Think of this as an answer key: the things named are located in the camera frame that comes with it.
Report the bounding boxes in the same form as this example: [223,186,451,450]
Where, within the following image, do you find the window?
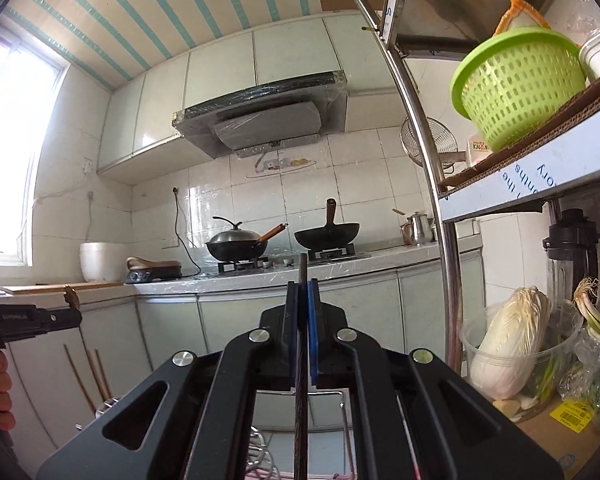
[0,30,72,267]

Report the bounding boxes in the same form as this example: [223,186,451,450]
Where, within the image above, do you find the small box orange label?
[464,135,496,166]

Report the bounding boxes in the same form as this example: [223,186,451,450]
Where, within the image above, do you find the metal wire dish rack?
[75,389,356,480]

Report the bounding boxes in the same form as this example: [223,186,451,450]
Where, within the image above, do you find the green plastic basket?
[450,27,588,153]

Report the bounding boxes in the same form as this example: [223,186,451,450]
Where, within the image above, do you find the corrugated cardboard shelf liner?
[437,67,600,196]

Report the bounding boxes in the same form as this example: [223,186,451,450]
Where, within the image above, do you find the orange edged cloth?
[494,0,552,37]

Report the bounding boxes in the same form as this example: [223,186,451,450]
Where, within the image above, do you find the black blender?
[542,208,600,311]

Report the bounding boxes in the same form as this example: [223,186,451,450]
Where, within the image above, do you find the metal shelf rack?
[337,0,600,480]

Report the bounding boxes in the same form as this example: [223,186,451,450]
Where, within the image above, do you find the black wok wooden handle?
[205,222,290,263]

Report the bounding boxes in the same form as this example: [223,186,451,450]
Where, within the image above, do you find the gas stove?
[216,242,372,276]

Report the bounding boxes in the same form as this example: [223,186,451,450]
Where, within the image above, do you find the metal kettle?
[407,211,436,246]

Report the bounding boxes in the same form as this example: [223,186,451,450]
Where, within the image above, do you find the metal wok lid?
[207,216,267,247]

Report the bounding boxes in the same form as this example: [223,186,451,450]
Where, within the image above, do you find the napa cabbage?
[469,286,553,401]

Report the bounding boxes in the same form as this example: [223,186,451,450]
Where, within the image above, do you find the clear plastic bowl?
[460,300,586,423]

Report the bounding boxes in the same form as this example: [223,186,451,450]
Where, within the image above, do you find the electric fan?
[400,116,468,168]

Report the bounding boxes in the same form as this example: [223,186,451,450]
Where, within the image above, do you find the electric griddle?
[125,256,185,283]

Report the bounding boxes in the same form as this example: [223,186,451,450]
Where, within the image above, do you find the wooden cutting board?
[2,281,126,295]

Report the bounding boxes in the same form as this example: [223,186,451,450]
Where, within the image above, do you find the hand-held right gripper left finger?
[35,281,301,480]

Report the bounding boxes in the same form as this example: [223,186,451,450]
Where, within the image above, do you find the pale upper kitchen cabinets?
[96,12,396,186]

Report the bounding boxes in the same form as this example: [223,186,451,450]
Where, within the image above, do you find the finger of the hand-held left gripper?
[0,305,83,346]

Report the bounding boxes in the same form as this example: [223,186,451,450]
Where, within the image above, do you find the green onions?
[572,277,600,353]

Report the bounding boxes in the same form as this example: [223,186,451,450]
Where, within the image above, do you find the grey lower kitchen cabinets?
[5,247,486,461]

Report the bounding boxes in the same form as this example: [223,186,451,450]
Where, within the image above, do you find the black range hood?
[171,71,350,161]

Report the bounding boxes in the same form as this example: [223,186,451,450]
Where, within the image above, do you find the black wok dark handle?
[294,198,361,252]

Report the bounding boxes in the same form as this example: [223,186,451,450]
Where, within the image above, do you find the white rice cooker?
[79,241,133,283]

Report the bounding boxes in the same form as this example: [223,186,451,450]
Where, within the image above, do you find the black power cord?
[171,187,201,276]

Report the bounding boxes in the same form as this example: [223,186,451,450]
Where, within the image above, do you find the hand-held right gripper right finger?
[307,280,566,480]

